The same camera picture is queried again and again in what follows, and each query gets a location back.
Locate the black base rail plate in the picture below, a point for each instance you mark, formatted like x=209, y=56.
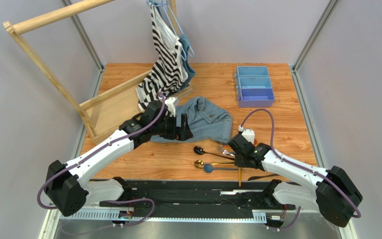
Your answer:
x=205, y=199

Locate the teal hanging garment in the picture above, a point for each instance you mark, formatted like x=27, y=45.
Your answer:
x=189, y=70

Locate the black metal spoon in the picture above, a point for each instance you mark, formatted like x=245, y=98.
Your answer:
x=200, y=151

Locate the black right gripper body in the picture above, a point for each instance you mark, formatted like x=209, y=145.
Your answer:
x=241, y=158

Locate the blue three-compartment organizer tray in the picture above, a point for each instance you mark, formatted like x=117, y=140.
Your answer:
x=254, y=87

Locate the black white striped top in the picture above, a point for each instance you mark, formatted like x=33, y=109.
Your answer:
x=168, y=73

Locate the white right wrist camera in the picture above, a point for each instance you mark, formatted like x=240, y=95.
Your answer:
x=247, y=133

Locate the gold metal spoon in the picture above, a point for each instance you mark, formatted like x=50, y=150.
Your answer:
x=199, y=164

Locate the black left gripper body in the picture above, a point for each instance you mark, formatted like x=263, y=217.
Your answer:
x=167, y=129

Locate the silver metal fork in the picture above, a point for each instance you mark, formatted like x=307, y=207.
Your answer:
x=225, y=151

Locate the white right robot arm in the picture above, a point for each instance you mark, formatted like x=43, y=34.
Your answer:
x=331, y=192

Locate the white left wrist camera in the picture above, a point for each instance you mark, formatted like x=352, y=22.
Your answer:
x=171, y=104

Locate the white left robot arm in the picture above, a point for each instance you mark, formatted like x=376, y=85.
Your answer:
x=70, y=185

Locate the dark blue plastic spoon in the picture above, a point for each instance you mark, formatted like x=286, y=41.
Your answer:
x=209, y=168

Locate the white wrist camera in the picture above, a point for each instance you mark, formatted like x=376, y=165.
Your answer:
x=171, y=104
x=247, y=133

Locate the wooden clothes rack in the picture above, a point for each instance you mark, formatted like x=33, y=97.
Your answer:
x=51, y=54

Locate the black plastic knife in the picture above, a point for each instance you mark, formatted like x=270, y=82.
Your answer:
x=260, y=177

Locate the light blue denim jacket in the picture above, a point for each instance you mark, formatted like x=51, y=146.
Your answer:
x=206, y=120

